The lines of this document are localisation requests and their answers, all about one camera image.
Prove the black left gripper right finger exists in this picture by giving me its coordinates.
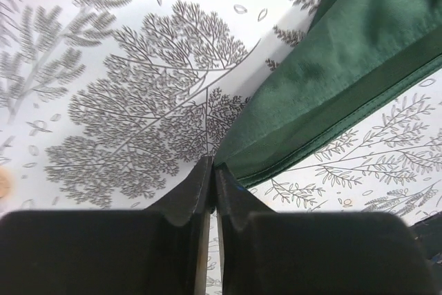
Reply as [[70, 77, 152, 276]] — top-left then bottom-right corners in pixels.
[[215, 165, 439, 294]]

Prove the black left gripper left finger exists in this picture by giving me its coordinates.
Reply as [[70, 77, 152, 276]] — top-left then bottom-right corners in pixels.
[[1, 157, 213, 294]]

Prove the dark green cloth napkin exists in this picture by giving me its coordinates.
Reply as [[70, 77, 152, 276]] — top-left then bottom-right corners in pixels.
[[214, 0, 441, 187]]

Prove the floral patterned tablecloth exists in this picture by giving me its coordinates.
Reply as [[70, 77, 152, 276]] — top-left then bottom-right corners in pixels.
[[1, 0, 441, 294]]

